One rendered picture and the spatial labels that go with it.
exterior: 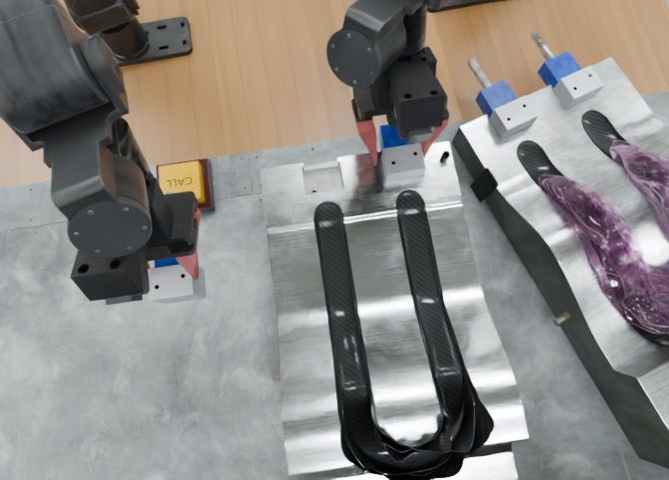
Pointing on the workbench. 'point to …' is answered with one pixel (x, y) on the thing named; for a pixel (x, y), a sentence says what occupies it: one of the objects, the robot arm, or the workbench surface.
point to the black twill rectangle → (484, 184)
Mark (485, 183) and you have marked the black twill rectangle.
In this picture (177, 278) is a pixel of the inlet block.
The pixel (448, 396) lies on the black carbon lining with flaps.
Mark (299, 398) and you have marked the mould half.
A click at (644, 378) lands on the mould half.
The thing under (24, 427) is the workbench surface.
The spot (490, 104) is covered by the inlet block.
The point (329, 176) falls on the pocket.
